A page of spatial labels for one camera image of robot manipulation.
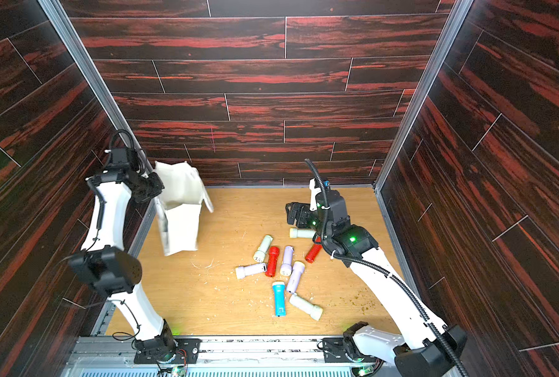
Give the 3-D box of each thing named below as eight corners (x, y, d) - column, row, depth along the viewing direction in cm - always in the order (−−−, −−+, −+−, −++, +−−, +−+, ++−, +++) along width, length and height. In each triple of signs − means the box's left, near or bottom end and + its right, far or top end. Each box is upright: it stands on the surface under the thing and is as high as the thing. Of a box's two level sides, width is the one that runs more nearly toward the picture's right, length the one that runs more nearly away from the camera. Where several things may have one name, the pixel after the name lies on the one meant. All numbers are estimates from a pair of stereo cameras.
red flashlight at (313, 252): (303, 259, 96) (304, 256, 94) (314, 244, 100) (315, 241, 99) (312, 264, 94) (312, 261, 93) (322, 248, 99) (323, 246, 97)
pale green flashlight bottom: (288, 301, 85) (288, 298, 83) (294, 293, 87) (294, 290, 85) (319, 322, 81) (320, 320, 78) (324, 313, 83) (325, 311, 80)
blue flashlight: (272, 316, 82) (272, 315, 80) (272, 283, 90) (272, 281, 88) (286, 316, 82) (286, 315, 80) (285, 283, 89) (285, 281, 88)
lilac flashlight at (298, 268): (284, 290, 88) (284, 287, 85) (294, 263, 95) (295, 259, 93) (295, 295, 87) (295, 291, 84) (305, 266, 94) (305, 262, 92)
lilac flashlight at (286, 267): (279, 274, 91) (279, 272, 89) (285, 247, 99) (285, 244, 97) (291, 276, 90) (291, 274, 88) (295, 249, 98) (296, 246, 96)
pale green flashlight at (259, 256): (253, 260, 96) (252, 257, 94) (266, 236, 103) (265, 233, 101) (262, 263, 95) (261, 260, 93) (274, 239, 102) (274, 236, 100)
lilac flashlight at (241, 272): (237, 279, 91) (236, 276, 88) (236, 270, 93) (235, 266, 91) (267, 274, 92) (267, 271, 90) (266, 265, 94) (265, 262, 92)
